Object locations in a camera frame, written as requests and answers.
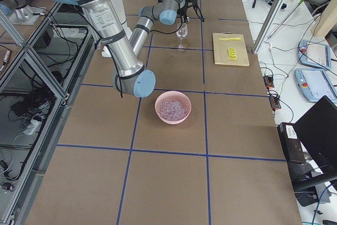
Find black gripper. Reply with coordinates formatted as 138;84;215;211
180;5;190;23

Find clear wine glass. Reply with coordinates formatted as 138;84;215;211
176;23;188;52

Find clear ice cubes pile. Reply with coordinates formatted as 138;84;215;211
159;99;188;121

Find yellow plastic knife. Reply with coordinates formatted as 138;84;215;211
218;37;241;41

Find bamboo cutting board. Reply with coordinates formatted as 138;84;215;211
212;33;250;67

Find pink bowl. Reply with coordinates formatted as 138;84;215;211
154;91;192;124

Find teach pendant far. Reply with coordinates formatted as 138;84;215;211
298;40;331;70

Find teach pendant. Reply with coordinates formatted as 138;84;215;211
294;69;336;103
298;40;331;70

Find teach pendant near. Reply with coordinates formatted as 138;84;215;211
294;69;336;103

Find black monitor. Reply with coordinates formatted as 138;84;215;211
293;95;336;171

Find black box device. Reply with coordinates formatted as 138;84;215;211
277;122;312;164

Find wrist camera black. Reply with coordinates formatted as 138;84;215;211
179;0;205;22

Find aluminium frame post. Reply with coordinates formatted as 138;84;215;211
252;0;284;54

